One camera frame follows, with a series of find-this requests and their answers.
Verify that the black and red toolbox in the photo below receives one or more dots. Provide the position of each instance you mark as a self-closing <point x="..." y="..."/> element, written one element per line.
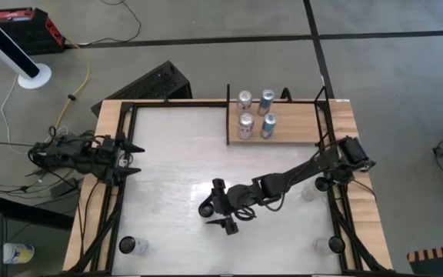
<point x="25" y="34"/>

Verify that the blue silver Red Bull can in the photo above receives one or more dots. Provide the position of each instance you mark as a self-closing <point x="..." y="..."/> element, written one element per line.
<point x="268" y="129"/>
<point x="265" y="105"/>

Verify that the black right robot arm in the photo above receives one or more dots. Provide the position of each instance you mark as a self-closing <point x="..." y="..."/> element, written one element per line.
<point x="302" y="169"/>

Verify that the white floor stand round base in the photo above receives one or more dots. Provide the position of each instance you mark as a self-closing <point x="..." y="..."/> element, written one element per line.
<point x="35" y="77"/>

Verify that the white wipes canister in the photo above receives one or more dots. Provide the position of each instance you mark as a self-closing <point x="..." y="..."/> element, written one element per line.
<point x="17" y="253"/>

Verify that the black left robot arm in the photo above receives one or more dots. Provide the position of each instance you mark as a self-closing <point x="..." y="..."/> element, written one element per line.
<point x="67" y="154"/>

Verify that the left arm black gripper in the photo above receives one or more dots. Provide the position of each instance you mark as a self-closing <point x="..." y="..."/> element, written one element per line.
<point x="110" y="159"/>

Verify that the silver Diet Coke can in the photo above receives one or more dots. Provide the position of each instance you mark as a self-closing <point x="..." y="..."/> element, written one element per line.
<point x="244" y="104"/>
<point x="245" y="129"/>

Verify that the black metal rig frame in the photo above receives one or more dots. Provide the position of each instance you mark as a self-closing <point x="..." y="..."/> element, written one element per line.
<point x="175" y="104"/>

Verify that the wooden shelf with black frame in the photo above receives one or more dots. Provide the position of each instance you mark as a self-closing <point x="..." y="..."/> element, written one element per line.
<point x="298" y="123"/>

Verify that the black keyboard-like crate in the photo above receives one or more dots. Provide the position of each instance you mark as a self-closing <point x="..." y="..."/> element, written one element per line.
<point x="152" y="82"/>

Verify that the black power brick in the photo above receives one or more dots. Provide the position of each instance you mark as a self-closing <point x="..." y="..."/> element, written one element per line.
<point x="64" y="187"/>

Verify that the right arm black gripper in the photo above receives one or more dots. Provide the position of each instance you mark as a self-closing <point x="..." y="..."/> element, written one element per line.
<point x="221" y="200"/>

